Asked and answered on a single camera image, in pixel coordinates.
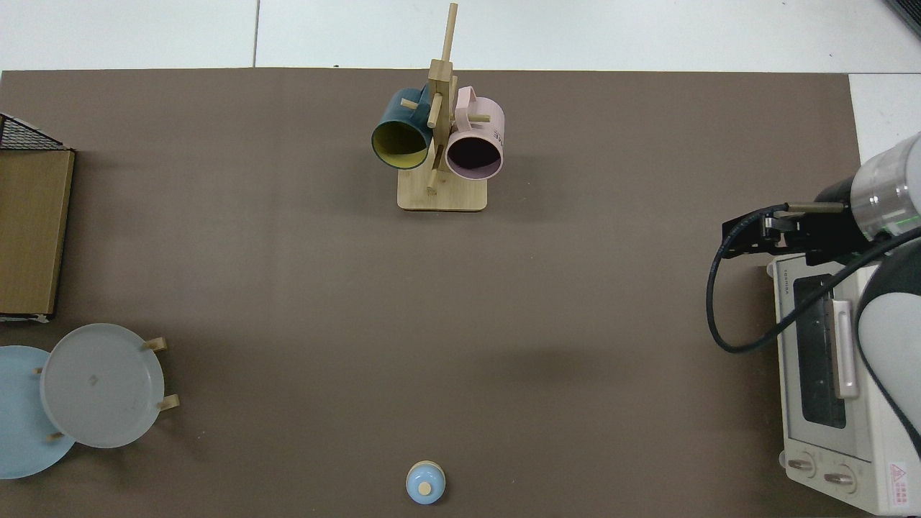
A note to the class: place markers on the pale toaster oven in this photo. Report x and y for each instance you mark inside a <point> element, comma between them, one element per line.
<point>820,374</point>

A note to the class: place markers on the pink mug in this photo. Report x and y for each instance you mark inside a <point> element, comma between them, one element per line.
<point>475,147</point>

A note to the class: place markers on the wooden cup stand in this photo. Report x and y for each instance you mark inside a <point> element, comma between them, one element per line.
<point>442,196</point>

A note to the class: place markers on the dark blue mug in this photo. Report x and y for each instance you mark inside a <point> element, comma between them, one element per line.
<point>399,137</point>

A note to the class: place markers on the small blue round thing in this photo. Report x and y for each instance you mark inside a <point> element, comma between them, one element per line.
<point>425,483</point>

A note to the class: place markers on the brown table cloth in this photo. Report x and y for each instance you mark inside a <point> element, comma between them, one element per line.
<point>324,302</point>

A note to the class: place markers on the wooden plate rack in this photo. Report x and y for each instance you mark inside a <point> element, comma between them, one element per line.
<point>170,403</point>

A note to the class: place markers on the grey plate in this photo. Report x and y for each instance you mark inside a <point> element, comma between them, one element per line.
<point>101,385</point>

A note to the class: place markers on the light blue plate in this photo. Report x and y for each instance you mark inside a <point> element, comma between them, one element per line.
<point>21,432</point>

